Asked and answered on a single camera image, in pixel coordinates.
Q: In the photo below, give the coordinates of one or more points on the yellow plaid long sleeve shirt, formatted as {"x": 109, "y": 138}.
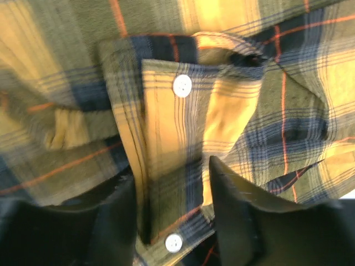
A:
{"x": 95, "y": 89}

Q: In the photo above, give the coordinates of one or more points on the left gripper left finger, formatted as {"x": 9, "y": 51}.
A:
{"x": 95, "y": 228}

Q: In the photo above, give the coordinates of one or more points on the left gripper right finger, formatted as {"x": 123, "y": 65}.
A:
{"x": 255, "y": 227}

